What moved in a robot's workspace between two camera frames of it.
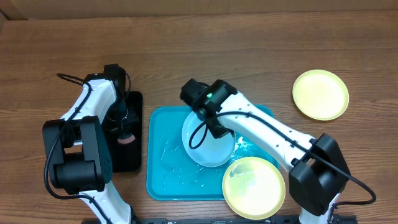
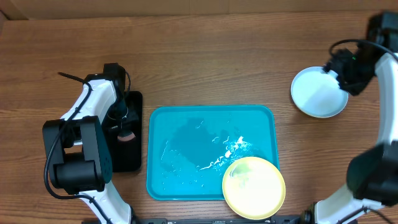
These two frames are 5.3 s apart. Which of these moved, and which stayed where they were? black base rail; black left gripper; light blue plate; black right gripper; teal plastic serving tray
Moved: black right gripper; light blue plate
Stayed: black base rail; black left gripper; teal plastic serving tray
